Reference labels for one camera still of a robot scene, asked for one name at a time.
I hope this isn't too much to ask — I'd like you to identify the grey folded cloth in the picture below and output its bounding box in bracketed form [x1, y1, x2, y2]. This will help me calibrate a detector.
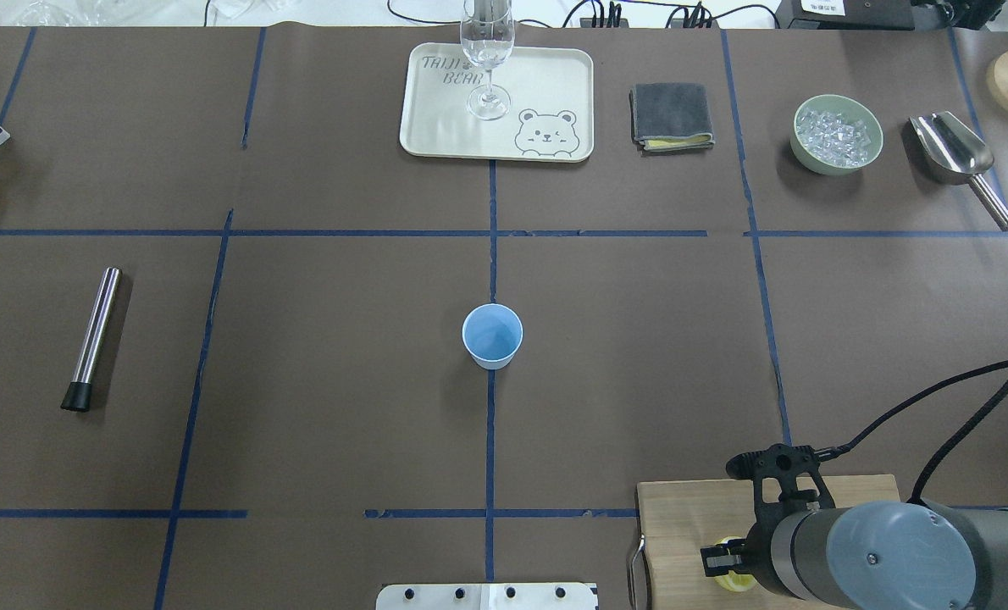
[629, 82, 716, 153]

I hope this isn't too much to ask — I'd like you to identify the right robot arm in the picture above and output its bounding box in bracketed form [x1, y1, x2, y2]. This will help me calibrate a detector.
[701, 444, 1008, 609]

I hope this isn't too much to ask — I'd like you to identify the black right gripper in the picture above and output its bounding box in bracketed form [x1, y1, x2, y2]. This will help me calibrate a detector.
[701, 443, 839, 579]

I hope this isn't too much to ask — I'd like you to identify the yellow lemon half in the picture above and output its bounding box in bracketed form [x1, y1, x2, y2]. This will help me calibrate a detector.
[714, 570, 758, 593]

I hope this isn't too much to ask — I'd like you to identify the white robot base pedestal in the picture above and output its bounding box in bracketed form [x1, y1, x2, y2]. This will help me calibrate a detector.
[375, 582, 600, 609]

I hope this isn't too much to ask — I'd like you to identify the light blue plastic cup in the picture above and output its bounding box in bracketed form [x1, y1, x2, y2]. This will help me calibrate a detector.
[461, 302, 524, 370]

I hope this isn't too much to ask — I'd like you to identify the cream bear tray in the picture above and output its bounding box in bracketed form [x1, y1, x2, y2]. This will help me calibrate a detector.
[399, 42, 595, 163]

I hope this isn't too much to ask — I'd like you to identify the black monitor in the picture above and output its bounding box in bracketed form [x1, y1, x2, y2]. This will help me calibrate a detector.
[775, 1, 1008, 31]

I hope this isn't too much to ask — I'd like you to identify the steel muddler black tip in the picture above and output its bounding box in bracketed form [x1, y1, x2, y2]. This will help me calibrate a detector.
[60, 267, 122, 413]

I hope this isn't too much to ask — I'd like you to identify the clear wine glass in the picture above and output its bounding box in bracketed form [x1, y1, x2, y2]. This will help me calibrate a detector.
[460, 1, 516, 121]

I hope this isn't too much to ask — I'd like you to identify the wooden cutting board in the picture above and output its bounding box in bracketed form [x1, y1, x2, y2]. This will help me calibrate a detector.
[628, 474, 903, 610]

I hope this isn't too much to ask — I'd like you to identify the green bowl of ice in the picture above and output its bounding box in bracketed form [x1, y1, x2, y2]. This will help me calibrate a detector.
[789, 94, 884, 176]

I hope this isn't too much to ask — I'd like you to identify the steel ice scoop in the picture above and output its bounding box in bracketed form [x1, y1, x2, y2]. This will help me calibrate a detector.
[908, 111, 1008, 231]

